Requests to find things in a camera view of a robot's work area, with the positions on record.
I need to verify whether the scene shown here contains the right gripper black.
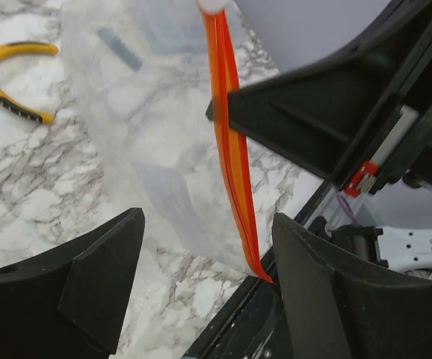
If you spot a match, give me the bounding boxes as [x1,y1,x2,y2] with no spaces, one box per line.
[205,0,432,195]

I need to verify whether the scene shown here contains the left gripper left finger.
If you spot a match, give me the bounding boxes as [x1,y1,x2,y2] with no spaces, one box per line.
[0,208,145,358]

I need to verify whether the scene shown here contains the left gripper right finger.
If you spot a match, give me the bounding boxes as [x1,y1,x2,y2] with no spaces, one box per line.
[272,213,432,358]

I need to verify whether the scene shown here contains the clear zip bag orange zipper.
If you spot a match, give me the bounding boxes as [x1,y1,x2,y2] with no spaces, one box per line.
[62,1,267,279]

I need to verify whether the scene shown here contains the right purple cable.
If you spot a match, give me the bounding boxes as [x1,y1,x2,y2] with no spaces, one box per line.
[337,192,362,227]

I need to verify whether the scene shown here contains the yellow handled pliers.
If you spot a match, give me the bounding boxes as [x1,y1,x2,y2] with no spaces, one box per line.
[0,41,62,125]

